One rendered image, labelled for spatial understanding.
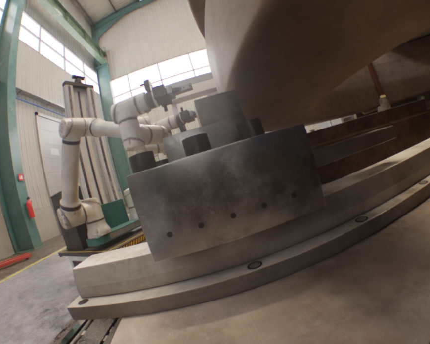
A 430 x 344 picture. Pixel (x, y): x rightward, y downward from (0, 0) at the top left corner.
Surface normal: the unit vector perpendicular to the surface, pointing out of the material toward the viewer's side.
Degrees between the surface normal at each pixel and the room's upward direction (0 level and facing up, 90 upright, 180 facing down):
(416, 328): 0
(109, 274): 72
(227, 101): 90
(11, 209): 90
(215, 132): 90
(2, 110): 90
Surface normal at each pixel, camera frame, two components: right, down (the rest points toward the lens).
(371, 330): -0.29, -0.96
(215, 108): 0.04, 0.00
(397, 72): -0.33, 0.11
